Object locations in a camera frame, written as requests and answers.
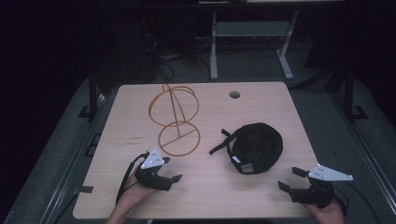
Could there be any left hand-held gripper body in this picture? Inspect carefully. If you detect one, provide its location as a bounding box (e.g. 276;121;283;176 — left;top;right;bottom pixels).
134;147;174;191

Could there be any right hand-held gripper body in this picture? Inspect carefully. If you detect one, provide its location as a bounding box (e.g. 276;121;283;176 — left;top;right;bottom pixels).
288;163;354;209

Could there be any golden wire hat stand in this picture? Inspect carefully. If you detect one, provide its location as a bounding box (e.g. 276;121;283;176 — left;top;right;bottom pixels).
148;82;202;158

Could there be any black cap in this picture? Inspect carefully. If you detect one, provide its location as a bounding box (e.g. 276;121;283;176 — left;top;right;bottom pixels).
208;121;285;175

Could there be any person's right hand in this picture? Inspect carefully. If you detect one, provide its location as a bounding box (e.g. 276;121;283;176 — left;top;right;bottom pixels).
303;198;347;224

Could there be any person's left hand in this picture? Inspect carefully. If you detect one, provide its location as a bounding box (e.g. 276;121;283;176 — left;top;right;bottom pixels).
115;169;160;217

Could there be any grey tape strip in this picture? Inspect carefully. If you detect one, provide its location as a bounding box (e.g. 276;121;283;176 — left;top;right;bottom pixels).
72;185;94;195

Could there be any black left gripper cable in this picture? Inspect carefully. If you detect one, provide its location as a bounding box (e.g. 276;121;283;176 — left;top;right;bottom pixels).
115;150;150;205

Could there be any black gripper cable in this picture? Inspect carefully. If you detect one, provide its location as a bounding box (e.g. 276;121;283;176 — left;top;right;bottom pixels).
332;181;383;224
115;150;150;205

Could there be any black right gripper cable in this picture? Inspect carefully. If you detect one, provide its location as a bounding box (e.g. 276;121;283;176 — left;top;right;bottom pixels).
332;181;383;224

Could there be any metal floor rail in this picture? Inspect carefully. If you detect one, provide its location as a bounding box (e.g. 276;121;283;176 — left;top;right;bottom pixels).
38;92;108;224
329;91;396;217

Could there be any black metal frame post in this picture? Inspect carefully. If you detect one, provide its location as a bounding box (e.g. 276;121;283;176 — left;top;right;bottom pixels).
77;68;106;121
341;64;370;122

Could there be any bundle of floor cables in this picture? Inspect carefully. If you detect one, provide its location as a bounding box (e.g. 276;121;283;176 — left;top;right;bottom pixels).
154;51;213;84

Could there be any white metal desk frame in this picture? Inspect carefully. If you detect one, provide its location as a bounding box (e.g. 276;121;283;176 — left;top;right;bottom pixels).
208;8;300;81

